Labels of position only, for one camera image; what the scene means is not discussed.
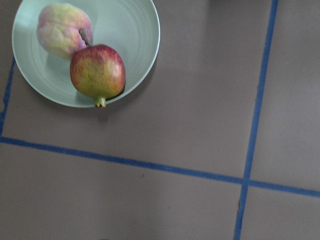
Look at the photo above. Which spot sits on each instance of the pale green pink peach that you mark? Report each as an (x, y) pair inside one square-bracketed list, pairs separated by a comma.
[(63, 30)]

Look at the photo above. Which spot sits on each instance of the brown paper table cover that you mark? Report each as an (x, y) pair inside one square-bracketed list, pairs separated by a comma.
[(221, 141)]

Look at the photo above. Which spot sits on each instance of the green plastic plate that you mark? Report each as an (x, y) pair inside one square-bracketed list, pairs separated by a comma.
[(131, 27)]

